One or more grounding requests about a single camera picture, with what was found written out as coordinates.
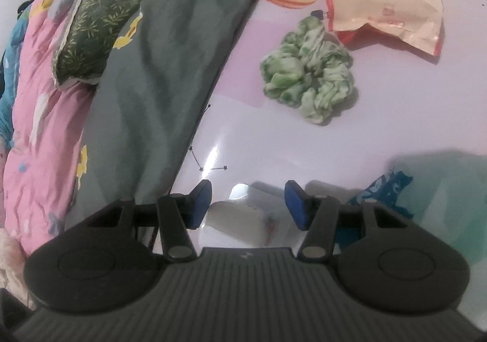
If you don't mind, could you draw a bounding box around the grey blanket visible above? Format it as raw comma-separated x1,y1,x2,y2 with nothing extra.
70,0,272,213

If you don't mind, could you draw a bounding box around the pink printed quilt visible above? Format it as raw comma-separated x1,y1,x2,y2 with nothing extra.
0,0,100,255

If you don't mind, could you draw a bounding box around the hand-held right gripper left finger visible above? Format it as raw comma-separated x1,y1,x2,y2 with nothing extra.
86,179,214,263

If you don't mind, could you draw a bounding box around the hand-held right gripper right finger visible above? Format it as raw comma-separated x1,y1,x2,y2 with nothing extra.
285,180,408,262

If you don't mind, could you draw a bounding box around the white knitted cloth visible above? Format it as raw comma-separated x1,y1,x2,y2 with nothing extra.
0,230,29,289

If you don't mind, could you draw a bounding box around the white jar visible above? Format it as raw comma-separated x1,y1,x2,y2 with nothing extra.
200,182,278,249

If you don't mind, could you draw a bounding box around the green leaf print pillow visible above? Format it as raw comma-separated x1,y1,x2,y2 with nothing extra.
51,0,179,89

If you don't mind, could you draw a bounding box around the orange wet wipes pack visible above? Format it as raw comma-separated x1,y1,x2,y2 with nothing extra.
323,0,445,57

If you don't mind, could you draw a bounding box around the white plastic bag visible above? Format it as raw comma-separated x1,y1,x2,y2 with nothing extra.
337,152,487,266

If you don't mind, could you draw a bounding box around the green scrunchie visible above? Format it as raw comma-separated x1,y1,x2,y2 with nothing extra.
259,16,358,125

